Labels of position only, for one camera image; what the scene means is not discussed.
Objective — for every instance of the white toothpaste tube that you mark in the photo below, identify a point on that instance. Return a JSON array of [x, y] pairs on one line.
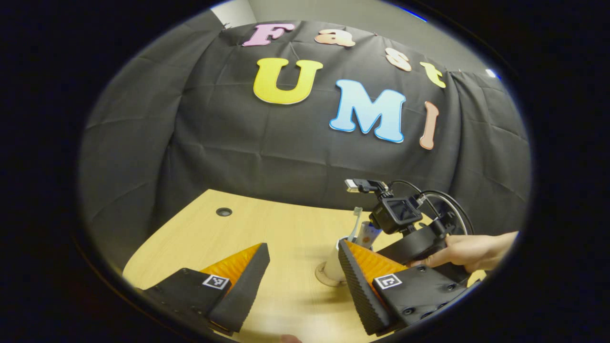
[[368, 233]]

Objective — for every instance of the black backdrop cloth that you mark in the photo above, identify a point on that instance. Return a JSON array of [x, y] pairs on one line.
[[262, 152]]

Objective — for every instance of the round wooden coaster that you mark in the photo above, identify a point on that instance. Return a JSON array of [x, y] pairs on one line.
[[320, 275]]

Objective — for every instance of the pale green toothbrush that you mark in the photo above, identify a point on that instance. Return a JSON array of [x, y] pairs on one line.
[[356, 214]]

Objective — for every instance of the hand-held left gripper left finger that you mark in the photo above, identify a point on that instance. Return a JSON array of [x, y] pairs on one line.
[[248, 286]]

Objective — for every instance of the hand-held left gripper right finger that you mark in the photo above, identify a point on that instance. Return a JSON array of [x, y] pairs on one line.
[[357, 290]]

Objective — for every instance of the light wooden desktop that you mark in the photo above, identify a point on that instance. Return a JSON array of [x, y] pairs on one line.
[[286, 228]]

